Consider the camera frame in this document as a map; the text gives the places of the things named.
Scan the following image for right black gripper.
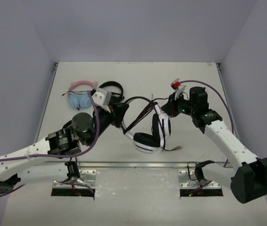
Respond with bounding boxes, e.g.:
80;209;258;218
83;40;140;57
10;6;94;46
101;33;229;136
161;91;196;118

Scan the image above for black headphone cable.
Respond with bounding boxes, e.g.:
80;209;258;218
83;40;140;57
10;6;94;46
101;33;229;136
123;94;183;153

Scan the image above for white black headphones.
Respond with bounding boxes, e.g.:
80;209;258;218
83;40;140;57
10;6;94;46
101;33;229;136
121;96;171;154

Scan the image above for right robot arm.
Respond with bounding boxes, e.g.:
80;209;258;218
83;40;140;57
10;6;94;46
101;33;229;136
162;86;267;203

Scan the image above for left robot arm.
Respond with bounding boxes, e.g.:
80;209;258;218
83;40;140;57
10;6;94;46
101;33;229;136
0;103;129;197

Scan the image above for pink blue cat headphones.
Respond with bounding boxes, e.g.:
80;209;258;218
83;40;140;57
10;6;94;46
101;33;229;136
62;80;98;110

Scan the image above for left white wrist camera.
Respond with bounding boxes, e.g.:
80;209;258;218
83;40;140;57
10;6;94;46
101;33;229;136
92;88;112;113

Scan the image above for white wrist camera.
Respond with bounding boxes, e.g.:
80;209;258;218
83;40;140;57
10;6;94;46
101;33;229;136
171;79;186;100
92;88;112;113

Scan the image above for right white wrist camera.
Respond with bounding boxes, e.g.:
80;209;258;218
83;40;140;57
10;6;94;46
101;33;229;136
171;79;186;100

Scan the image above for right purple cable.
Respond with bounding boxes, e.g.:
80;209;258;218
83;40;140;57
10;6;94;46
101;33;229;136
180;80;236;168

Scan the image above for metal rail strip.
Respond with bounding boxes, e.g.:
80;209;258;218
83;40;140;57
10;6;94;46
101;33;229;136
77;161;228;169

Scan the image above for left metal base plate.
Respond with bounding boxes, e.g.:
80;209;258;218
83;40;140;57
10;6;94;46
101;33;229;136
52;169;96;189

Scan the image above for metal base plate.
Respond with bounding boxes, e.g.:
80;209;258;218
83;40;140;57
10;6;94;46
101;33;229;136
52;169;96;189
178;169;221;189

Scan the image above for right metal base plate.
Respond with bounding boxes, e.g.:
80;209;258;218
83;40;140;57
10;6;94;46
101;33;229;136
178;169;221;189

